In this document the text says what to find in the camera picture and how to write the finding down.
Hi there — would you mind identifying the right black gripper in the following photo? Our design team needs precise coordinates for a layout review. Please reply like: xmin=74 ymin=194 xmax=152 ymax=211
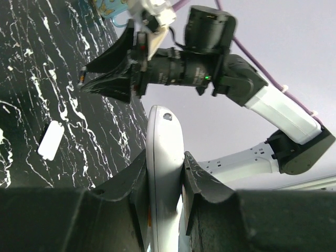
xmin=80 ymin=5 xmax=236 ymax=103

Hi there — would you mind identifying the white battery cover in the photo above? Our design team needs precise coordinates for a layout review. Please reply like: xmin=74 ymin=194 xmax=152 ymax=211
xmin=37 ymin=120 xmax=65 ymax=161

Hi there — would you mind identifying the small black battery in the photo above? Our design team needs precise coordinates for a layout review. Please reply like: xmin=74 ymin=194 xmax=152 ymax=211
xmin=77 ymin=70 xmax=87 ymax=87

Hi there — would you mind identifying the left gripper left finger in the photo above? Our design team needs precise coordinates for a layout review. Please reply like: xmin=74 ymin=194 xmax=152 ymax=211
xmin=1 ymin=151 xmax=149 ymax=251

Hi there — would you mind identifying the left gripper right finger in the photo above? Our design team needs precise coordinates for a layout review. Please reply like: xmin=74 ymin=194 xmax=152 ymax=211
xmin=183 ymin=152 xmax=335 ymax=251

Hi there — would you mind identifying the white remote control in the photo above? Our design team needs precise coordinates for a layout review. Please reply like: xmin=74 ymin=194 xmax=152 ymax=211
xmin=146 ymin=105 xmax=184 ymax=251

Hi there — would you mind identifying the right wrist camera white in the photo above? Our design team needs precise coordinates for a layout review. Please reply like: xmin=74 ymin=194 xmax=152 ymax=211
xmin=128 ymin=0 xmax=176 ymax=60

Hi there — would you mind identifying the blue floral mug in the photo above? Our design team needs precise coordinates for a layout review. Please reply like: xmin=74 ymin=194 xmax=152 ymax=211
xmin=93 ymin=0 xmax=128 ymax=28

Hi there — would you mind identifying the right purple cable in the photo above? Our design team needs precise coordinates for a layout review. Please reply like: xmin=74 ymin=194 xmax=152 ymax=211
xmin=173 ymin=0 xmax=326 ymax=127

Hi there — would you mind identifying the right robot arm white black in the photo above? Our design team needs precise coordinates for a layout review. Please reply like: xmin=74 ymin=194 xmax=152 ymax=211
xmin=78 ymin=1 xmax=335 ymax=182

